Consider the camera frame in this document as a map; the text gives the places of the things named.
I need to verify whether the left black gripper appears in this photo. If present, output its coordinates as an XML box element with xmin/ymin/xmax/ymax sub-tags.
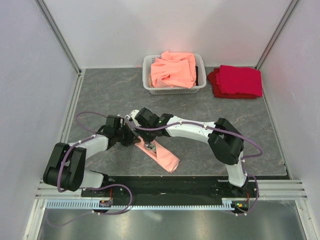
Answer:
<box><xmin>114</xmin><ymin>123</ymin><xmax>140</xmax><ymax>147</ymax></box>

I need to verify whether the light pink satin napkin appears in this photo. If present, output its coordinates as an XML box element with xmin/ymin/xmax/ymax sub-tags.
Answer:
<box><xmin>134</xmin><ymin>137</ymin><xmax>180</xmax><ymax>173</ymax></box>

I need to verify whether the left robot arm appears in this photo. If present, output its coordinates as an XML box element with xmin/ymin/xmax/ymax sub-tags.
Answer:
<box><xmin>42</xmin><ymin>115</ymin><xmax>140</xmax><ymax>197</ymax></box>

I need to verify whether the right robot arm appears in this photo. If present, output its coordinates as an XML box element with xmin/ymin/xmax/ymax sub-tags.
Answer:
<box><xmin>129</xmin><ymin>107</ymin><xmax>248</xmax><ymax>197</ymax></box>

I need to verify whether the wooden utensil in basket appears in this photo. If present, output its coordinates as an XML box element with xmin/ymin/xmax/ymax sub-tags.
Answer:
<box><xmin>148</xmin><ymin>74</ymin><xmax>154</xmax><ymax>88</ymax></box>

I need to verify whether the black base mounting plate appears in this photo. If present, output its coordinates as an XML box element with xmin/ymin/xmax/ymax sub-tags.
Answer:
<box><xmin>81</xmin><ymin>174</ymin><xmax>261</xmax><ymax>202</ymax></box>

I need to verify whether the salmon pink cloth pile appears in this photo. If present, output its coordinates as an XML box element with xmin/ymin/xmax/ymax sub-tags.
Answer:
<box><xmin>150</xmin><ymin>51</ymin><xmax>197</xmax><ymax>89</ymax></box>

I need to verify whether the white plastic basket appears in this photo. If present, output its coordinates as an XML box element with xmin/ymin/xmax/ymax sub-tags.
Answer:
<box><xmin>142</xmin><ymin>53</ymin><xmax>207</xmax><ymax>95</ymax></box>

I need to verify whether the dark item in basket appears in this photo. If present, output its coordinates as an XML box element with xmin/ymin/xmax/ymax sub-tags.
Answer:
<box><xmin>195</xmin><ymin>66</ymin><xmax>199</xmax><ymax>86</ymax></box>

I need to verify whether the red folded cloth stack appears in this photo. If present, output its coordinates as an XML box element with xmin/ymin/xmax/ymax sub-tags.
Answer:
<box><xmin>207</xmin><ymin>65</ymin><xmax>263</xmax><ymax>100</ymax></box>

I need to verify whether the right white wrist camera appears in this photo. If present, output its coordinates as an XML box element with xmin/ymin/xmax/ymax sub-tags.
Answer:
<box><xmin>125</xmin><ymin>109</ymin><xmax>141</xmax><ymax>127</ymax></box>

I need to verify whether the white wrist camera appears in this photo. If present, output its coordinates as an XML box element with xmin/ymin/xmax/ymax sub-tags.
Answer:
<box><xmin>117</xmin><ymin>114</ymin><xmax>126</xmax><ymax>128</ymax></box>
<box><xmin>125</xmin><ymin>109</ymin><xmax>141</xmax><ymax>127</ymax></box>

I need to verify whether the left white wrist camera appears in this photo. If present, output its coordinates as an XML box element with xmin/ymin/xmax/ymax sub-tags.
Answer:
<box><xmin>117</xmin><ymin>114</ymin><xmax>126</xmax><ymax>128</ymax></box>

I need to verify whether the white slotted cable duct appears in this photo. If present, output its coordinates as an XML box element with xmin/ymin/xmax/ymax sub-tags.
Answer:
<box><xmin>46</xmin><ymin>199</ymin><xmax>236</xmax><ymax>211</ymax></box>

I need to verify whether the left aluminium frame post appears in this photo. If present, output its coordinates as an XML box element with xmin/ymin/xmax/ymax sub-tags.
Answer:
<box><xmin>35</xmin><ymin>0</ymin><xmax>82</xmax><ymax>75</ymax></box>

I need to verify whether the aluminium frame post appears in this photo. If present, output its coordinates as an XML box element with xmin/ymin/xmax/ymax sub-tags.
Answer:
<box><xmin>254</xmin><ymin>0</ymin><xmax>301</xmax><ymax>70</ymax></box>
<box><xmin>35</xmin><ymin>0</ymin><xmax>82</xmax><ymax>75</ymax></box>

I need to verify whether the right aluminium frame post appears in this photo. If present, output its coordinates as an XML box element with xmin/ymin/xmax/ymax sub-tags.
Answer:
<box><xmin>254</xmin><ymin>0</ymin><xmax>301</xmax><ymax>70</ymax></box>

